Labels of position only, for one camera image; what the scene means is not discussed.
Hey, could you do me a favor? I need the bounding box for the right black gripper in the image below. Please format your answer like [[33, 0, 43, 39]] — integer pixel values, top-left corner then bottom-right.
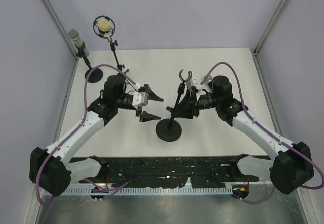
[[173, 88, 221, 119]]

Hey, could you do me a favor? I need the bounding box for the black round-base mic stand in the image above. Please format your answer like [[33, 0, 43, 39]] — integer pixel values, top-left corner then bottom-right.
[[155, 70, 192, 142]]

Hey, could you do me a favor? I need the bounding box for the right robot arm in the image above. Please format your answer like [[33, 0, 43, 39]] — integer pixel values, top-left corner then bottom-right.
[[167, 76, 314, 194]]

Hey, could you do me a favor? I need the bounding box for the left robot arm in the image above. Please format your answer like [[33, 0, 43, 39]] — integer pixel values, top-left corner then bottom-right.
[[29, 74, 163, 197]]

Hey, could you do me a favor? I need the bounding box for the rear black round-base stand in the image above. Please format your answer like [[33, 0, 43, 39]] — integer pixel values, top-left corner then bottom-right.
[[75, 44, 104, 84]]

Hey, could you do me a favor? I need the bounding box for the black tripod stand with shockmount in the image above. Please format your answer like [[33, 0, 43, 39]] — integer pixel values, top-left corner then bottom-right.
[[92, 15, 129, 74]]

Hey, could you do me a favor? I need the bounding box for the cream condenser microphone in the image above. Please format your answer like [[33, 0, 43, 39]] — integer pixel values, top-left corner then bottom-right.
[[98, 18, 111, 38]]

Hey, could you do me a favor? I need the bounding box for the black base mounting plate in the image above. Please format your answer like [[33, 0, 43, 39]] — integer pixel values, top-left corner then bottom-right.
[[70, 155, 261, 188]]

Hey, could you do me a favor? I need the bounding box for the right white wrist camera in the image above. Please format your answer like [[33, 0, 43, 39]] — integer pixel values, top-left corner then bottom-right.
[[186, 77, 212, 97]]

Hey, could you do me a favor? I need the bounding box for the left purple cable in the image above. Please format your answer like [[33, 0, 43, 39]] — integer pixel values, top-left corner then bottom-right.
[[35, 64, 140, 206]]

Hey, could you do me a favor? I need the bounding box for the purple cable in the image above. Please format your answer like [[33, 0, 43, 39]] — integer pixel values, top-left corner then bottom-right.
[[35, 64, 140, 206], [201, 61, 322, 205]]

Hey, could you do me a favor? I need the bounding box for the white slotted cable duct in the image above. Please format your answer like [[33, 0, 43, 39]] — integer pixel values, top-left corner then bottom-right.
[[62, 185, 233, 196]]

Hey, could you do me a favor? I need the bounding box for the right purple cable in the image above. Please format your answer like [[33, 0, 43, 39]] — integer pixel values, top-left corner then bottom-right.
[[201, 61, 322, 205]]

